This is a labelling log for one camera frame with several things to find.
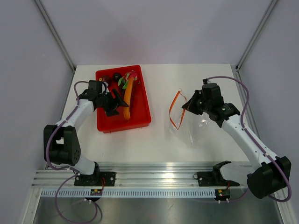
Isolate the clear orange zip top bag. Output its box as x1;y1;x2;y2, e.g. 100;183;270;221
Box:
169;89;208;148

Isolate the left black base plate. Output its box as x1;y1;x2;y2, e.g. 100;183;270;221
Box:
74;171;116;187

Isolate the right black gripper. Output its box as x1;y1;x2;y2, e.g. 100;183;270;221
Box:
183;90;211;115

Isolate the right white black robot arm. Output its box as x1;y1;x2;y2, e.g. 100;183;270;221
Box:
182;83;292;202

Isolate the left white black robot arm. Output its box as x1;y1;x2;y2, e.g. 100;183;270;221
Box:
43;80;129;187

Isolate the left aluminium corner post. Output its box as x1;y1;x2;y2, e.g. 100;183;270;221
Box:
33;0;76;73

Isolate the aluminium corner post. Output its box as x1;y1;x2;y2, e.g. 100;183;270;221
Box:
235;0;280;72
33;0;76;73

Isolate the aluminium mounting rail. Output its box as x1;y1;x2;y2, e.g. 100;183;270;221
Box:
31;161;254;189

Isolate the dark plum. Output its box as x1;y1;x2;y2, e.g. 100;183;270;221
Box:
112;72;122;82

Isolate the small circuit board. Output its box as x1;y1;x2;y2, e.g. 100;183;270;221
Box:
91;189;102;196
216;189;231;198

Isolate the red plastic tray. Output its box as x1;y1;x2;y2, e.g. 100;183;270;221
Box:
95;65;151;133

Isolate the pink dragon fruit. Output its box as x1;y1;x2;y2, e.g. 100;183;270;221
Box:
118;70;138;90

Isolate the red apple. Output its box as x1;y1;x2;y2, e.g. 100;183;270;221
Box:
98;75;112;85

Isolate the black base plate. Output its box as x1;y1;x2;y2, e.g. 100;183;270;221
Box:
196;171;240;187
74;171;116;187

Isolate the right small circuit board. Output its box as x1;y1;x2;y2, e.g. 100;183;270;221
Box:
216;189;231;198

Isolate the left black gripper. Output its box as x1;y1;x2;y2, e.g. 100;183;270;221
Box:
98;88;128;117

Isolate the left small circuit board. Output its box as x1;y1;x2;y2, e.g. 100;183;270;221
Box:
91;189;102;196

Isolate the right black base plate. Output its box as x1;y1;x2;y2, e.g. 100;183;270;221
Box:
196;171;240;187

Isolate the right aluminium corner post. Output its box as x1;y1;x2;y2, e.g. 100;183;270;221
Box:
235;0;280;72

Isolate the white slotted cable duct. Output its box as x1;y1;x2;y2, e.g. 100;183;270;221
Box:
41;189;216;198

